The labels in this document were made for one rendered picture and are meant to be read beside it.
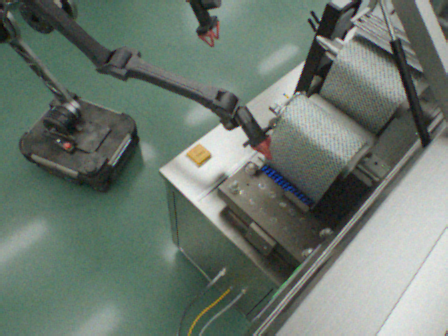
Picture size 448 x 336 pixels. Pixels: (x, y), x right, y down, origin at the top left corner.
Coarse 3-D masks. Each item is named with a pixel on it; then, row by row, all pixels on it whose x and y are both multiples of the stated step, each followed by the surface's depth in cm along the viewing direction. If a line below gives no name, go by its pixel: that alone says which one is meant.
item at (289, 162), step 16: (272, 144) 112; (288, 144) 106; (272, 160) 118; (288, 160) 111; (304, 160) 105; (288, 176) 117; (304, 176) 110; (320, 176) 104; (304, 192) 116; (320, 192) 109
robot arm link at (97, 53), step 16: (32, 0) 97; (48, 0) 100; (48, 16) 102; (64, 16) 104; (64, 32) 106; (80, 32) 107; (80, 48) 111; (96, 48) 111; (96, 64) 115; (112, 64) 110
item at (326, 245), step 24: (432, 120) 90; (408, 144) 109; (384, 168) 86; (312, 264) 63; (432, 264) 64; (288, 288) 68; (408, 288) 61; (432, 288) 62; (264, 312) 77; (408, 312) 59; (432, 312) 59
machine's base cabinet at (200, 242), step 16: (176, 192) 133; (176, 208) 148; (192, 208) 130; (176, 224) 166; (192, 224) 145; (208, 224) 128; (176, 240) 188; (192, 240) 162; (208, 240) 142; (224, 240) 126; (192, 256) 184; (208, 256) 159; (224, 256) 139; (240, 256) 123; (208, 272) 180; (224, 272) 155; (240, 272) 137; (256, 272) 121; (224, 288) 175; (240, 288) 152; (256, 288) 134; (272, 288) 120; (240, 304) 171; (256, 304) 149
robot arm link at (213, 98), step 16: (128, 48) 113; (128, 64) 110; (144, 64) 111; (144, 80) 114; (160, 80) 110; (176, 80) 110; (192, 80) 111; (192, 96) 112; (208, 96) 109; (224, 96) 110
